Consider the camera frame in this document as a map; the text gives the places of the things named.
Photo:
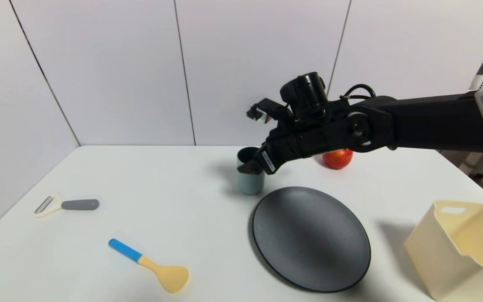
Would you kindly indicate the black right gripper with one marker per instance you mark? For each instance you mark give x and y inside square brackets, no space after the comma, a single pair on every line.
[267,161]

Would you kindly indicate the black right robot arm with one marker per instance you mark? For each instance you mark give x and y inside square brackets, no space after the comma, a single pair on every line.
[430,123]

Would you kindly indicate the gray round plate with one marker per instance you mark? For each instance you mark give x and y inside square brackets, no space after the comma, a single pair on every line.
[310,239]

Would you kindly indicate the teal plastic cup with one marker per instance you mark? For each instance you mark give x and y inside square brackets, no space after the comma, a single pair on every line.
[250,182]

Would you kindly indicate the red apple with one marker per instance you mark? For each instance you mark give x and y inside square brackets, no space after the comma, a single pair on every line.
[338,159]

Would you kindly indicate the cream plastic basket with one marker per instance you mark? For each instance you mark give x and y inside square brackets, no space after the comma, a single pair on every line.
[455,256]

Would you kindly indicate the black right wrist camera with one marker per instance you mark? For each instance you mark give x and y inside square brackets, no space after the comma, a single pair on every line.
[306,94]

